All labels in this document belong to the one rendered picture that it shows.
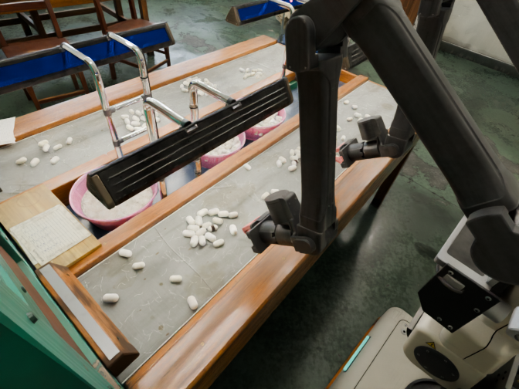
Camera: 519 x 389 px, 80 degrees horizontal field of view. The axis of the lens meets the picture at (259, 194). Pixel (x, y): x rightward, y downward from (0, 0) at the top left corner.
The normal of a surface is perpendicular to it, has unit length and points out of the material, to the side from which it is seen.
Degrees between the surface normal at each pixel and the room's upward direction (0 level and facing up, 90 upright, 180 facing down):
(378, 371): 0
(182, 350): 0
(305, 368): 0
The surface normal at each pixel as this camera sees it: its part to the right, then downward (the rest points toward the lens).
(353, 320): 0.10, -0.69
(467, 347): -0.70, 0.47
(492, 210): -0.43, -0.88
